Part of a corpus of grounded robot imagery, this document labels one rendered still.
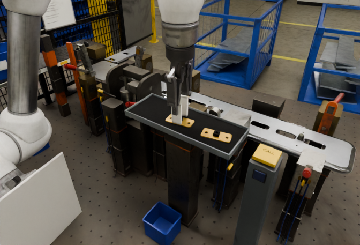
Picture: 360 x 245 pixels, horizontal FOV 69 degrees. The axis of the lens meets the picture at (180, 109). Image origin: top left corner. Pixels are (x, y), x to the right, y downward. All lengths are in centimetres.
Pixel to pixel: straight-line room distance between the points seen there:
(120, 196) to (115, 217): 10
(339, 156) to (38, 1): 113
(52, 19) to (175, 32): 134
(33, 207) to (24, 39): 56
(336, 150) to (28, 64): 113
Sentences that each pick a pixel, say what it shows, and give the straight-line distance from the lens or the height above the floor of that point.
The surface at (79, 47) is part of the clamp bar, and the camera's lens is 133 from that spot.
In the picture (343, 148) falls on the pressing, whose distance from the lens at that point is 111.
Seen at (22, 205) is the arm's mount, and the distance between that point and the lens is 98.
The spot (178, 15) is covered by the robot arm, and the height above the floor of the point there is 148.
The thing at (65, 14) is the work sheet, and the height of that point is 121.
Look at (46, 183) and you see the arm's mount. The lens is 100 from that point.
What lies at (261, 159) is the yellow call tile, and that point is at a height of 116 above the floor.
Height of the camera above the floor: 163
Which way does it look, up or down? 33 degrees down
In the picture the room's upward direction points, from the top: straight up
